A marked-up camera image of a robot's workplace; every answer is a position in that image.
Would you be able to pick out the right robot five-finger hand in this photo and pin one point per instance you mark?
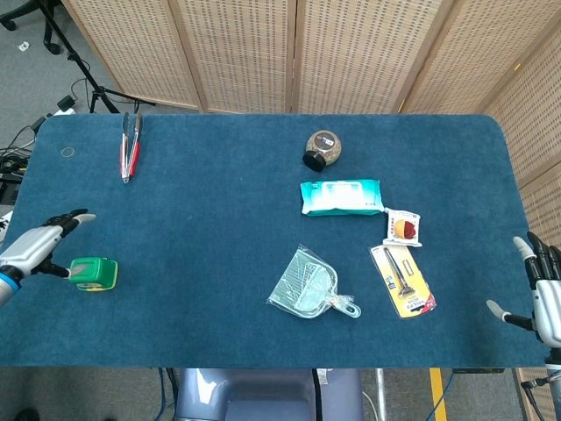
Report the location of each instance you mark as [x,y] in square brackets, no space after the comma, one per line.
[550,307]

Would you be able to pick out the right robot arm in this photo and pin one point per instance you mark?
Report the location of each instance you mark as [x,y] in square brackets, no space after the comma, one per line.
[553,366]

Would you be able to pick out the woven wooden folding screen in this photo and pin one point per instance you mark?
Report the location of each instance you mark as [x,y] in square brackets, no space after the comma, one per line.
[350,52]

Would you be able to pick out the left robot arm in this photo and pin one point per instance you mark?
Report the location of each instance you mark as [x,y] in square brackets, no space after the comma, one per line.
[6,285]

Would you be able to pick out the razor on yellow card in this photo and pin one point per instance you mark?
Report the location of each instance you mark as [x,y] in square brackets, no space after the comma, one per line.
[403,280]

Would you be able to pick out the white snack packet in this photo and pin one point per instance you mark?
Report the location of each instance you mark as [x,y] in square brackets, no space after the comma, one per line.
[403,228]

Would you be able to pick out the clear dustpan in plastic bag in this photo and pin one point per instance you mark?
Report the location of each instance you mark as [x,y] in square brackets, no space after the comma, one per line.
[307,285]

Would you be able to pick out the black power adapter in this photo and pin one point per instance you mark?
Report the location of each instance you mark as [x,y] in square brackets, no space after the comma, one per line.
[66,104]

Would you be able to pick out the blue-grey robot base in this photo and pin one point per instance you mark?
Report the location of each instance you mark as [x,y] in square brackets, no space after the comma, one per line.
[263,394]

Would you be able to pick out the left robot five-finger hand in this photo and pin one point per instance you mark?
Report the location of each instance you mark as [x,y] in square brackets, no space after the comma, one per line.
[28,247]

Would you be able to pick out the blue carpet table mat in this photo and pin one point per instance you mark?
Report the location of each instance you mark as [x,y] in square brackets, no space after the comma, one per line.
[219,307]

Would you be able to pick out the yellow and green plastic container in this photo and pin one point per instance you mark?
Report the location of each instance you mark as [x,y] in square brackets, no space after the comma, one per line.
[103,274]

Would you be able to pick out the black tripod stand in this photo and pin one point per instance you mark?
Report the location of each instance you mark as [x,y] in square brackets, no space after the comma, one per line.
[83,70]

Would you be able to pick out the teal white wet wipes pack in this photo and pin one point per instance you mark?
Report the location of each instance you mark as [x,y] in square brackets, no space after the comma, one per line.
[342,197]

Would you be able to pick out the white paper scrap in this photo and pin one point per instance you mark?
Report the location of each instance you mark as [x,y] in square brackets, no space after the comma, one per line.
[23,45]

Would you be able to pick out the metal table leg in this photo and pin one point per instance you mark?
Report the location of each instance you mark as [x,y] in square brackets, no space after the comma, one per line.
[382,394]

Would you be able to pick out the glass spice jar black lid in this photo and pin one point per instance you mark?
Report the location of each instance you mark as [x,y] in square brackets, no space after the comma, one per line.
[324,147]

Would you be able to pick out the black office chair base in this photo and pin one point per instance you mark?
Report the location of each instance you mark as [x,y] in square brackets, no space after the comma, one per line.
[53,46]

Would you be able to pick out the black shoe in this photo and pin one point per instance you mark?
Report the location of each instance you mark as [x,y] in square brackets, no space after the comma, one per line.
[26,415]

